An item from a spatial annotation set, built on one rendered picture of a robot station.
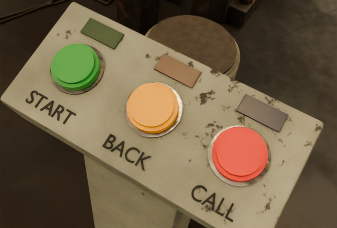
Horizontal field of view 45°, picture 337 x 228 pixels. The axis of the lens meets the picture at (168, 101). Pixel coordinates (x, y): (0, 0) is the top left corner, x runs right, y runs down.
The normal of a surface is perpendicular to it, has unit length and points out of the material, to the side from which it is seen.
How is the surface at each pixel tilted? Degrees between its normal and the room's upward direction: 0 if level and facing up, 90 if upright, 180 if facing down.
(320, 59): 0
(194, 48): 0
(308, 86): 0
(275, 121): 20
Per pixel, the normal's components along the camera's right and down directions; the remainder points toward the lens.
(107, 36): -0.09, -0.35
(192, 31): 0.09, -0.61
